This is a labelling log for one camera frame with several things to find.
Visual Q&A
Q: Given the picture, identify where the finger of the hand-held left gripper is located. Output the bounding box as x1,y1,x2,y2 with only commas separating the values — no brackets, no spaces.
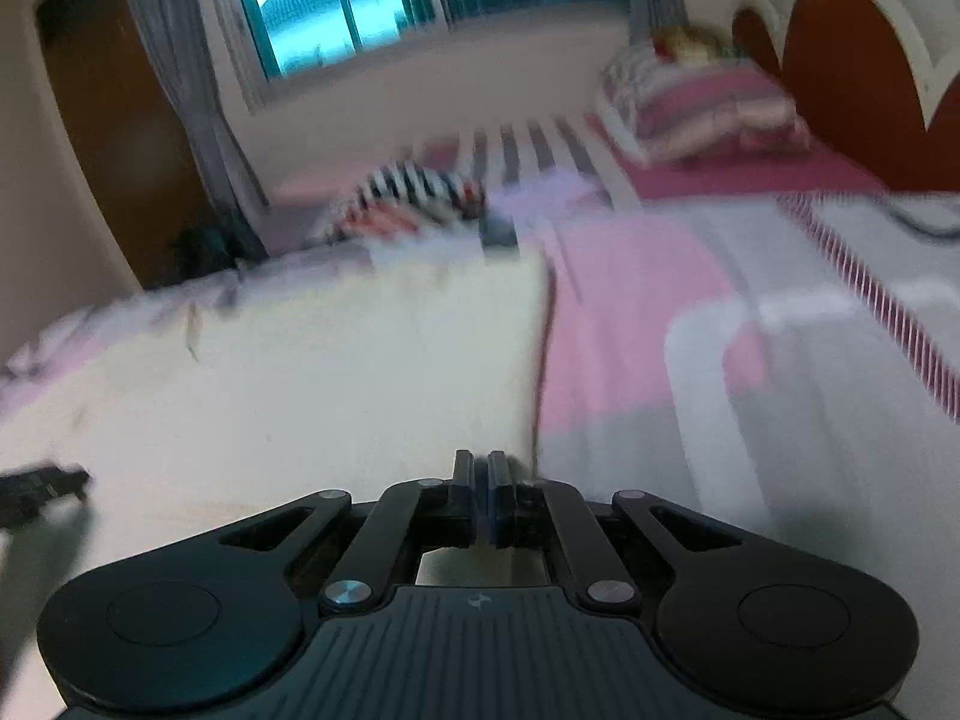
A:
0,463,92,530

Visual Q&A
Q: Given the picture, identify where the white cloth garment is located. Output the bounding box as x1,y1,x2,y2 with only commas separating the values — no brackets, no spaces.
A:
0,251,556,616

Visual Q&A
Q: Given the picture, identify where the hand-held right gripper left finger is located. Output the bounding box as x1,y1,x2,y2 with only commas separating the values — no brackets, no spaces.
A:
217,450,478,616

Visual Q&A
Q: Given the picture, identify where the brown wooden wardrobe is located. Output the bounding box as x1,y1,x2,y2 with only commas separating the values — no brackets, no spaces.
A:
34,0,218,290

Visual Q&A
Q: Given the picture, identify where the floral cushion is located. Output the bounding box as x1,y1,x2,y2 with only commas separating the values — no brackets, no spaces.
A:
652,24,743,65

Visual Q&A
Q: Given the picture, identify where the pink striped pillow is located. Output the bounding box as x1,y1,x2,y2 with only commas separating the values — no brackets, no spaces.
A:
592,41,815,166

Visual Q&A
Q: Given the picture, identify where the pile of striped clothes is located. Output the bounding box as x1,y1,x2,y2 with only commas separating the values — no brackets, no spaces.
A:
311,161,488,245

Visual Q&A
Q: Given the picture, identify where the dark bag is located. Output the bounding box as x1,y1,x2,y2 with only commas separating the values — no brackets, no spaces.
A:
172,221,263,275

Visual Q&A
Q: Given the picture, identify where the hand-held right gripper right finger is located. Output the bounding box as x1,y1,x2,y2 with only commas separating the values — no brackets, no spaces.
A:
486,450,743,612

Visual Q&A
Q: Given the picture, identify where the red and white headboard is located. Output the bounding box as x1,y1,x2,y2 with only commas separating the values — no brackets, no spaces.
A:
731,0,960,192

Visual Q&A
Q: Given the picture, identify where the window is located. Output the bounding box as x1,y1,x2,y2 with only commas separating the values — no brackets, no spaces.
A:
225,0,631,83

